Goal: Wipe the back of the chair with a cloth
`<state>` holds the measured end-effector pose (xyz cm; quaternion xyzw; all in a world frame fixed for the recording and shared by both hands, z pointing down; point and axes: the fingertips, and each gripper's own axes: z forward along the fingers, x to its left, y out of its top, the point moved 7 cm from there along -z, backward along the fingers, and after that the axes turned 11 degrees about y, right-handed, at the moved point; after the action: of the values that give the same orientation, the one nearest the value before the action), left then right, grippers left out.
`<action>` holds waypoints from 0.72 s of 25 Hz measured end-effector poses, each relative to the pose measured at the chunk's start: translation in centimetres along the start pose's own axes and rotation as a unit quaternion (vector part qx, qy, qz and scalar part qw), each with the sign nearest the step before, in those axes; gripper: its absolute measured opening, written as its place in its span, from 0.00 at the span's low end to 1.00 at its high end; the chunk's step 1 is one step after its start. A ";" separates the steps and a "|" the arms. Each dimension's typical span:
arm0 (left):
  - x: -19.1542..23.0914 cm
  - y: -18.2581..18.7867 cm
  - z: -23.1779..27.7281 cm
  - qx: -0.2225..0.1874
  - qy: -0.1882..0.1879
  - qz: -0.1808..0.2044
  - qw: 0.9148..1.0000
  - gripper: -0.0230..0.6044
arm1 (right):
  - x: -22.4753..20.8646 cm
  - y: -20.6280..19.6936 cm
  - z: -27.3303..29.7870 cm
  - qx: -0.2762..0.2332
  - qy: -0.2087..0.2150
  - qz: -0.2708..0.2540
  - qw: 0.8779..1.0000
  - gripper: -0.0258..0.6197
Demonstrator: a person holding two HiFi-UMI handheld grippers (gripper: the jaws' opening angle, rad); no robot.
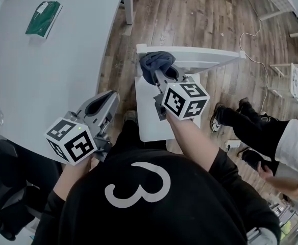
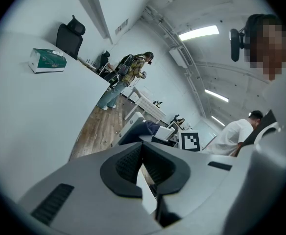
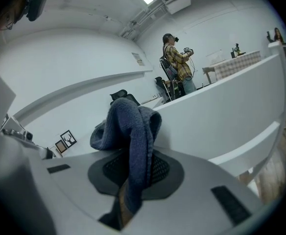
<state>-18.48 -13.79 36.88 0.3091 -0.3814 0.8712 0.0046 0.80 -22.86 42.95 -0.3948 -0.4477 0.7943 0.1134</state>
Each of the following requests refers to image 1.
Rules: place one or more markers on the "green white tissue packet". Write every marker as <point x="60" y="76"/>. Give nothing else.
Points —
<point x="43" y="19"/>

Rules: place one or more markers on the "grey rectangular table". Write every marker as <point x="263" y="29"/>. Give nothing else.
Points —
<point x="49" y="73"/>

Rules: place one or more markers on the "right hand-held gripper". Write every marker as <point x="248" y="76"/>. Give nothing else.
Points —
<point x="184" y="101"/>

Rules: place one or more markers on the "person's left forearm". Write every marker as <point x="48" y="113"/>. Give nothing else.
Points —
<point x="72" y="177"/>

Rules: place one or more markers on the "white wooden chair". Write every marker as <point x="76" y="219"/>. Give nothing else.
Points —
<point x="286" y="66"/>
<point x="159" y="111"/>

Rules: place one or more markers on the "person's black printed shirt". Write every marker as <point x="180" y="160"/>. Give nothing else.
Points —
<point x="164" y="213"/>

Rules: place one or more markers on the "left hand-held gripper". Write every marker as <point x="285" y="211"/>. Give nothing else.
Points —
<point x="72" y="142"/>

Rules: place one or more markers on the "person's black trousers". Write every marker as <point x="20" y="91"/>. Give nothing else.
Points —
<point x="131" y="136"/>

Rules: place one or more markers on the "metal equipment rack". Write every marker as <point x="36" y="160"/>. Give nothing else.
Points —
<point x="286" y="221"/>

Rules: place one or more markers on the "patterned seat cushion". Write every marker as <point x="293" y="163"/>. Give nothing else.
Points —
<point x="297" y="82"/>

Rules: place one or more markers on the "black rounded handheld object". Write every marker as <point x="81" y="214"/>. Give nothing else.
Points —
<point x="252" y="158"/>

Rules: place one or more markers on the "dark blue wiping cloth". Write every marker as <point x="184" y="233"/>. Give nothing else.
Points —
<point x="154" y="62"/>

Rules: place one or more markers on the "white power strip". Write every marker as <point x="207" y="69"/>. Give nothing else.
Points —
<point x="233" y="144"/>

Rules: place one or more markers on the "black office chair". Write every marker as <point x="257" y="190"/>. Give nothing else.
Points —
<point x="13" y="177"/>

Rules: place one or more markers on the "person's grey shoe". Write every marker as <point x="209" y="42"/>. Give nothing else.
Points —
<point x="131" y="116"/>

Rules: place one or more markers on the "person's right forearm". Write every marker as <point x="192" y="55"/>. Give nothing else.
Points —
<point x="189" y="136"/>

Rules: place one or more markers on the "grey pouch with buckle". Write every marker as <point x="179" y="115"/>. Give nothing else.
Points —
<point x="261" y="235"/>

